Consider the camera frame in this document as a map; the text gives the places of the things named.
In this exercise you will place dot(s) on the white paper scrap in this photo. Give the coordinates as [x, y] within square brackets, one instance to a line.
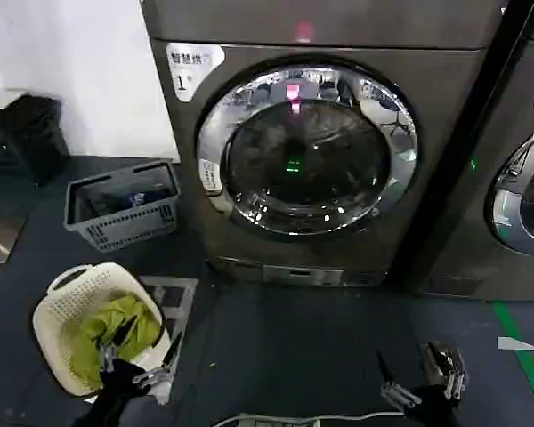
[514, 344]

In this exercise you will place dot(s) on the grey front-load dryer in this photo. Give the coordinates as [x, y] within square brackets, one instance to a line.
[485, 133]
[436, 133]

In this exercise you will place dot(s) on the black waste bin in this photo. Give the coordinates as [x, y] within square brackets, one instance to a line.
[31, 138]

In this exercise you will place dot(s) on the grey plastic perforated basket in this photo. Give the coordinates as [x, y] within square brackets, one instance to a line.
[129, 227]

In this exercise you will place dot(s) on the grey metal floor tray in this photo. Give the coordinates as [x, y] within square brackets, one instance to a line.
[178, 298]

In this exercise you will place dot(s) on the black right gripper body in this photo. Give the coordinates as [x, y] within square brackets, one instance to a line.
[436, 407]

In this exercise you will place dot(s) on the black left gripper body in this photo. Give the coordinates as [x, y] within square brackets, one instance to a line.
[113, 391]

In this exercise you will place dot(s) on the green garment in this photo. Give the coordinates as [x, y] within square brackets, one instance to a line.
[93, 329]

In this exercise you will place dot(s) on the white plastic laundry basket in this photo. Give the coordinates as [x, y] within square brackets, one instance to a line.
[71, 307]

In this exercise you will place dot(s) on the white number label sticker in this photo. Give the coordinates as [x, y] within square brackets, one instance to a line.
[191, 71]

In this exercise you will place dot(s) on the small white instruction sticker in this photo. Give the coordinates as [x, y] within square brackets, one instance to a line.
[209, 175]

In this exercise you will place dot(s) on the black post between dryers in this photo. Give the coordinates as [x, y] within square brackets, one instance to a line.
[463, 133]

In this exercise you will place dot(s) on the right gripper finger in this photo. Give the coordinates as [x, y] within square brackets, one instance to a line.
[449, 369]
[394, 391]

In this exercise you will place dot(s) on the round glass dryer door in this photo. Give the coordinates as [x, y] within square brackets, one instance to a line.
[529, 200]
[307, 155]

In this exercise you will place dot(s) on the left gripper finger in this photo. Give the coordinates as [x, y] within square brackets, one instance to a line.
[111, 356]
[162, 371]

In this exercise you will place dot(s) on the dark blue white garment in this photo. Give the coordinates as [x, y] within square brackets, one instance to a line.
[135, 198]

